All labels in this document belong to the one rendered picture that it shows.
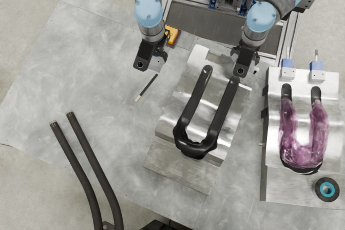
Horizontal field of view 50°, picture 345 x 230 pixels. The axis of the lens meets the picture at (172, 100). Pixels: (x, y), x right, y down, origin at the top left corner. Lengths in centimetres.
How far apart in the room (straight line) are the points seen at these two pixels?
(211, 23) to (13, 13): 134
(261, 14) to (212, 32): 115
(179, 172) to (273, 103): 42
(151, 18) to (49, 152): 72
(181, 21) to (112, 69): 83
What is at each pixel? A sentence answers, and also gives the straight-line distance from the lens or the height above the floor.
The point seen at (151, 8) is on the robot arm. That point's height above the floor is 130.
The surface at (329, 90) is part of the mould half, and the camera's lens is 149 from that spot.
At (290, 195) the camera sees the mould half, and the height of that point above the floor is 91.
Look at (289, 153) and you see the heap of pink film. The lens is 135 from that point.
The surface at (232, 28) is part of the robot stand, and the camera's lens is 222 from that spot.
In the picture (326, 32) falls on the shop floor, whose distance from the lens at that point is 258.
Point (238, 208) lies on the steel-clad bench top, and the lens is 140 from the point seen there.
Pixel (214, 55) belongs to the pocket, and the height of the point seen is 86.
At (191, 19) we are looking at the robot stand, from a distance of 223.
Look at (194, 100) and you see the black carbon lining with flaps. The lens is 136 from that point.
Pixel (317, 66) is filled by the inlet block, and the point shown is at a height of 87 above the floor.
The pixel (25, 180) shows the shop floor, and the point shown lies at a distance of 239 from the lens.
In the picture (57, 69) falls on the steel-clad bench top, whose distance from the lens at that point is 157.
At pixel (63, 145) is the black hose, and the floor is 85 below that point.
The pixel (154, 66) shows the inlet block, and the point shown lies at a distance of 132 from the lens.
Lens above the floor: 219
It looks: 75 degrees down
